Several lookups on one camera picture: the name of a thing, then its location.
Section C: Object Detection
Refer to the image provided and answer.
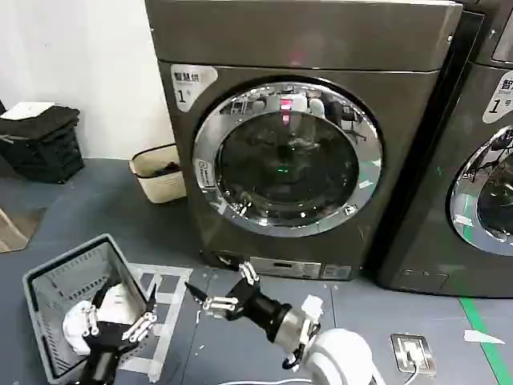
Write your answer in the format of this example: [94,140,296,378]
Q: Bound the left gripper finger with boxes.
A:
[123,283,159,346]
[79,285,110,339]

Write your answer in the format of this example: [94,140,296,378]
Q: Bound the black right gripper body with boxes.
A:
[225,280,292,334]

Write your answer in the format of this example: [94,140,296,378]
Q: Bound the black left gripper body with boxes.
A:
[78,319,139,385]

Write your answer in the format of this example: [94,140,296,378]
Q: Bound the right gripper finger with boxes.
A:
[215,253,259,287]
[185,282,239,318]

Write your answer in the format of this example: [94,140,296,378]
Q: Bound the white cloth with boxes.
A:
[62,282,139,356]

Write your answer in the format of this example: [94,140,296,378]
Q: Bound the white floor tape grid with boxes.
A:
[119,262,194,384]

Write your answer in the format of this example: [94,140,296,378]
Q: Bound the grey plastic laundry basket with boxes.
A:
[22,233,151,384]

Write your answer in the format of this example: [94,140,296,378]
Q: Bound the brown cardboard piece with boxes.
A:
[0,208,46,253]

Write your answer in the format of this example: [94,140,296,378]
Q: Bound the round glass dryer door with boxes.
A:
[191,75,384,237]
[448,124,513,257]

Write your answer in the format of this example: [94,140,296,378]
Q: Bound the dark clothes in cream basket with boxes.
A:
[148,160,181,178]

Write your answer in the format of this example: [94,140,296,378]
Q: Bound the steel floor socket plate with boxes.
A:
[390,332,436,380]

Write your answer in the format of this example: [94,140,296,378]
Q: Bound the black plastic crate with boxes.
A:
[0,127,85,185]

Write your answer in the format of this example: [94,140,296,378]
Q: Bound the grey front-loading dryer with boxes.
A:
[374,0,513,300]
[144,0,466,282]

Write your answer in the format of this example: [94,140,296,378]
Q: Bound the dark folded cloth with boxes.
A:
[0,104,81,142]

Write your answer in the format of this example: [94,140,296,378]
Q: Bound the white flat item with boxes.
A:
[2,101,59,120]

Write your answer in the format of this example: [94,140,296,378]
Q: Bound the white paper scrap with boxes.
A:
[463,328,507,346]

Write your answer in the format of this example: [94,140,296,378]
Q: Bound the green floor tape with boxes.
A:
[458,296,513,385]

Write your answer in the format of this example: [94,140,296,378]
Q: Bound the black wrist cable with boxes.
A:
[282,320,321,371]

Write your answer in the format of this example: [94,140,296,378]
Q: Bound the white power cable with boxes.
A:
[398,347,432,385]

